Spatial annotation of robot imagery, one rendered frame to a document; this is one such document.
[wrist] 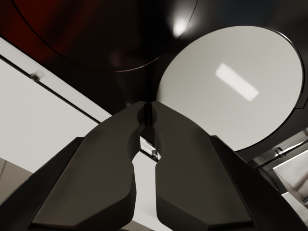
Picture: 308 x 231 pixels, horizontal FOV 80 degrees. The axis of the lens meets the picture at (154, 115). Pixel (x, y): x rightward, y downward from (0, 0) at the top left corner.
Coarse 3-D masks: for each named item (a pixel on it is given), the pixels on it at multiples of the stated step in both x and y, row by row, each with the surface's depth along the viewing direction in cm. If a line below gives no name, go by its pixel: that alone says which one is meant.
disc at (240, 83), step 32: (224, 32) 11; (256, 32) 11; (192, 64) 12; (224, 64) 12; (256, 64) 12; (288, 64) 12; (160, 96) 13; (192, 96) 13; (224, 96) 13; (256, 96) 13; (288, 96) 13; (224, 128) 14; (256, 128) 14
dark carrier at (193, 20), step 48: (0, 0) 10; (48, 0) 10; (96, 0) 10; (144, 0) 10; (192, 0) 10; (240, 0) 10; (288, 0) 10; (48, 48) 11; (96, 48) 11; (144, 48) 11; (96, 96) 13; (144, 96) 13
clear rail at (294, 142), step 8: (296, 136) 15; (304, 136) 15; (280, 144) 16; (288, 144) 15; (296, 144) 15; (304, 144) 15; (264, 152) 16; (272, 152) 16; (288, 152) 15; (256, 160) 16; (264, 160) 16; (272, 160) 16; (256, 168) 16
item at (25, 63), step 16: (0, 48) 11; (16, 48) 11; (16, 64) 11; (32, 64) 12; (32, 80) 12; (48, 80) 12; (64, 80) 13; (64, 96) 13; (80, 96) 13; (96, 112) 13; (144, 144) 15
